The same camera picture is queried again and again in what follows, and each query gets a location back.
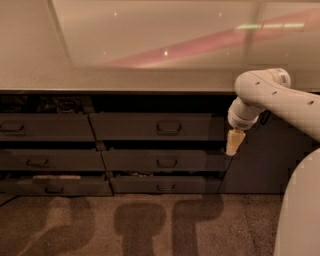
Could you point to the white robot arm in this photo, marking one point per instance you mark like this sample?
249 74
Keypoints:
298 231

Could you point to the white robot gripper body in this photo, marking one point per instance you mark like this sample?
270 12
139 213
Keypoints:
240 123

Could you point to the dark drawer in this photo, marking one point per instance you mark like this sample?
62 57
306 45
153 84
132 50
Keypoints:
72 185
165 185
50 160
164 160
158 126
45 127

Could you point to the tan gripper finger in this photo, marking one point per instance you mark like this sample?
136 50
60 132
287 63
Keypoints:
234 139

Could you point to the items inside left drawer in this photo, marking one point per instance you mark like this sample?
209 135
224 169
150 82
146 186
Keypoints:
40 104

